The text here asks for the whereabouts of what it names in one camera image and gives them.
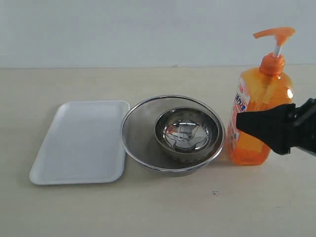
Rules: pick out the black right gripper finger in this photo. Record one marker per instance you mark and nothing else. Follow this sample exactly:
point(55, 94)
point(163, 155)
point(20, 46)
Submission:
point(269, 126)

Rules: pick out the small stainless steel bowl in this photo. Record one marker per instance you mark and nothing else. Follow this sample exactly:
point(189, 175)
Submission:
point(188, 134)

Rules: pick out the steel mesh colander bowl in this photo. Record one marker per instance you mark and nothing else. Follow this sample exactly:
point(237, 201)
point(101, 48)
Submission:
point(138, 139)

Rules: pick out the orange pump soap bottle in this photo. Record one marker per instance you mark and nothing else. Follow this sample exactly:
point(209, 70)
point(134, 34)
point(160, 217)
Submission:
point(259, 88)

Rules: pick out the white rectangular plastic tray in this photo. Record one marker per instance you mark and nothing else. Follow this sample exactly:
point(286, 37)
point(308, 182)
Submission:
point(82, 145)

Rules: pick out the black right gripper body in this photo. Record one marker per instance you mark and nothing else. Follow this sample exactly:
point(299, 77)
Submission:
point(305, 127)

